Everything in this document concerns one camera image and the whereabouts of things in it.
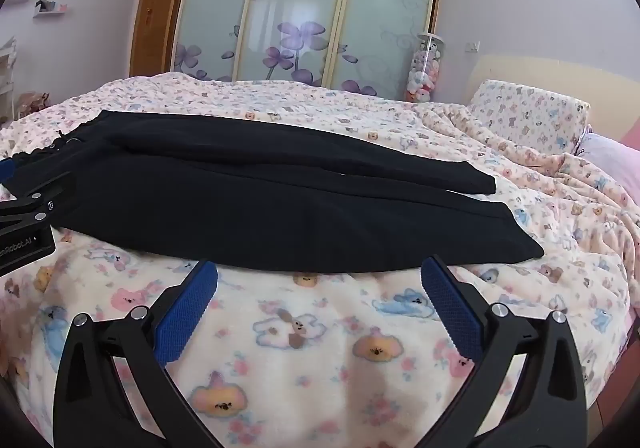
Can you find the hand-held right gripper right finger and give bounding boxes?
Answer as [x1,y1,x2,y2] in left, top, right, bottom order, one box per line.
[420,255,588,448]

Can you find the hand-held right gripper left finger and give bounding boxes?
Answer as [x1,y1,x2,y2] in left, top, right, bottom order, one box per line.
[52,259,221,448]

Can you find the black pants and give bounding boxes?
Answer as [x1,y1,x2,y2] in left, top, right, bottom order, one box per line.
[2,110,546,275]

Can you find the brown plush toys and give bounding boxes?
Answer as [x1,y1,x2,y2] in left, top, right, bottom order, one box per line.
[17,92,52,119]

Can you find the white storage rack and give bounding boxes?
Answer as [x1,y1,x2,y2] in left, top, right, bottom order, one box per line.
[0,38,19,121]

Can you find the bear printed blanket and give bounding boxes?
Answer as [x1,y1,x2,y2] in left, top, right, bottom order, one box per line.
[0,72,640,448]

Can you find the bear printed pillow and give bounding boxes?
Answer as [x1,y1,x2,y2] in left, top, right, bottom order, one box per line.
[467,79,592,155]

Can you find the wooden door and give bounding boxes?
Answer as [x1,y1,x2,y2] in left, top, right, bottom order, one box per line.
[129,0,183,77]

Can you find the pink pillow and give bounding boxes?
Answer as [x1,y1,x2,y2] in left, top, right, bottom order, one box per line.
[575,120,640,189]

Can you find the clear tube of plush toys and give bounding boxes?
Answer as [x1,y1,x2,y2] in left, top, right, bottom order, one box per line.
[405,32,444,103]

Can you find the cream headboard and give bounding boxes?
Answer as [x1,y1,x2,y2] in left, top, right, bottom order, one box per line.
[465,54,640,139]

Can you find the wardrobe with floral glass doors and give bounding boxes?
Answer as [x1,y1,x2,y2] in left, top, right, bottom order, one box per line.
[170,0,445,101]

